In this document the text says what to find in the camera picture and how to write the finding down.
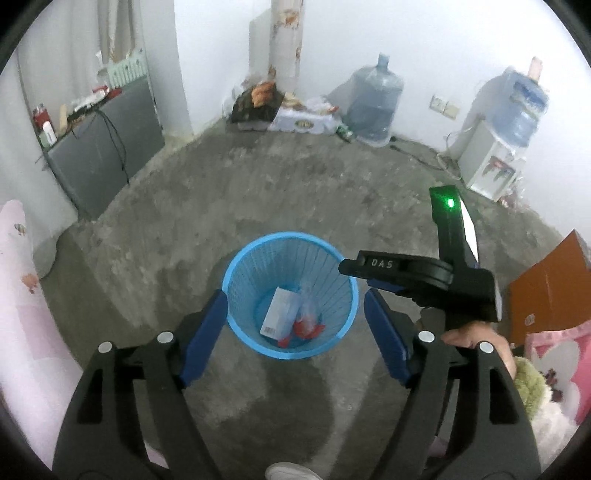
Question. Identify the blue plastic waste basket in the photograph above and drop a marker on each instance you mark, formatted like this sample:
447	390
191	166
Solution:
249	263

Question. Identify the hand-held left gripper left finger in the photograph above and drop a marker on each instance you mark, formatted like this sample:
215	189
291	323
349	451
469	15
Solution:
207	337

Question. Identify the blue jug on dispenser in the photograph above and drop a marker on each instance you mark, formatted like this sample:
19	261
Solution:
519	108

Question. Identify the white plastic bag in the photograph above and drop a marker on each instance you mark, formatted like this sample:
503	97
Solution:
321	105

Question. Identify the power strip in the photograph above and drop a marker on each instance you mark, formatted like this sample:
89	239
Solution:
85	107

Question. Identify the brown cardboard box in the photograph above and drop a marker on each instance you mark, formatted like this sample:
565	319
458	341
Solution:
554	286

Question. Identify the red wrapper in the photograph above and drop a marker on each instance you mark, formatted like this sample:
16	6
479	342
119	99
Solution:
307	331

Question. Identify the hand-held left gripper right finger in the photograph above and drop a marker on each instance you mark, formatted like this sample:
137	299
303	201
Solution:
385	337

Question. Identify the white water dispenser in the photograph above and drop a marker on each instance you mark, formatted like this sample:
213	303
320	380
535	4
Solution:
482	157

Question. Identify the white board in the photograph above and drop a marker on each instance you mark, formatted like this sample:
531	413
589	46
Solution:
260	44

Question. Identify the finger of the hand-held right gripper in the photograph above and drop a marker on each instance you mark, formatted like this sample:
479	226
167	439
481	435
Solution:
388	270

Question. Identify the person's right hand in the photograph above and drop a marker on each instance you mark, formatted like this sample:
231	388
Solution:
461	336

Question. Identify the white cardboard box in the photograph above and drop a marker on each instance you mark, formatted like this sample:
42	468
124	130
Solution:
277	314

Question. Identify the blue water jug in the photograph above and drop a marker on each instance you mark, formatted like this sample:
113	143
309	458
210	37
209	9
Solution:
374	101

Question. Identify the green bottle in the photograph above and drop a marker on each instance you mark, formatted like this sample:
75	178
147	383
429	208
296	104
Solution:
345	133

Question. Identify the clear plastic bag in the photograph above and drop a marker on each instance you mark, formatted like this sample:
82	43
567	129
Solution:
307	302

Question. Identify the green white picket holder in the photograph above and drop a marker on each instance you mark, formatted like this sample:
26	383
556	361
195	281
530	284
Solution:
129	69

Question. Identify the white bottle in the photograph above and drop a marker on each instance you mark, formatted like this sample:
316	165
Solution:
48	134

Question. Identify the white shoe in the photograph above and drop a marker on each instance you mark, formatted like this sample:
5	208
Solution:
293	471

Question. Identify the wall socket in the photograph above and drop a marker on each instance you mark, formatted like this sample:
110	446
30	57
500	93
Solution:
444	107

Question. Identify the white curtain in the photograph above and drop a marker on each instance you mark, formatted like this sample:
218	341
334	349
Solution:
69	41

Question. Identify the grey cabinet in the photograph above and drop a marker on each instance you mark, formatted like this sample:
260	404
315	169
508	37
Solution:
101	152

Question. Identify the red bottle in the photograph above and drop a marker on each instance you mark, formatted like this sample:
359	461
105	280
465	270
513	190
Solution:
39	119

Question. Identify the pink flower printed cloth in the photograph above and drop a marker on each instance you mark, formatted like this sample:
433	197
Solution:
563	360

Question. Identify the beige tube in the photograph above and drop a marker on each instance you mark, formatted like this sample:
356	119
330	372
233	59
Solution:
63	116

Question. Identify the white floral paper roll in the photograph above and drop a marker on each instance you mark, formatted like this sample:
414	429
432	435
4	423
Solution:
287	41

